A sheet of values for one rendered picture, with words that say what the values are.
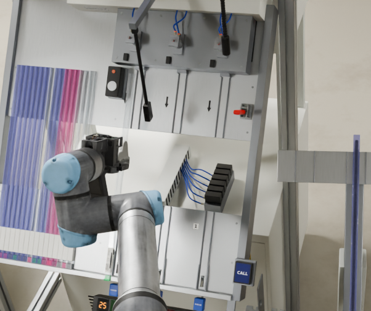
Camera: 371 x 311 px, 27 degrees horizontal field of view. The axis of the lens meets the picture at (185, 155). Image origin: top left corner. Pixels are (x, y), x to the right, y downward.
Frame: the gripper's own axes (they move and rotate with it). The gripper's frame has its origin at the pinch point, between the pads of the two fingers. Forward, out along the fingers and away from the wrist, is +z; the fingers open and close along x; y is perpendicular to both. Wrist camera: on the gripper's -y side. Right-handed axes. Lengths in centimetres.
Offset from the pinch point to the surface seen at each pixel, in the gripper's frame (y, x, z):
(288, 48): 29, -35, 24
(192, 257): -22.4, -18.9, 2.1
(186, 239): -18.4, -16.9, 2.9
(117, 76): 19.6, 4.3, 5.8
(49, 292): -53, 38, 40
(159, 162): -10, 8, 53
